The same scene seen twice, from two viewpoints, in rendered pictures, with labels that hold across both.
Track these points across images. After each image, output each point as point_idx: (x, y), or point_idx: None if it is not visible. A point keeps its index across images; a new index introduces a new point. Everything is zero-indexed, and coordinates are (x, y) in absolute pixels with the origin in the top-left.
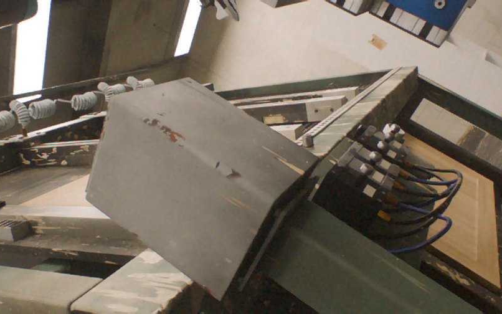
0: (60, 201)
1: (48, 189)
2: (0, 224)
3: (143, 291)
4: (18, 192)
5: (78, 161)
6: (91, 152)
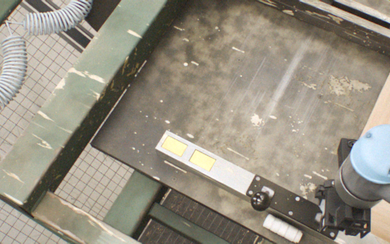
0: (385, 203)
1: (322, 119)
2: None
3: None
4: (279, 111)
5: (315, 22)
6: (342, 26)
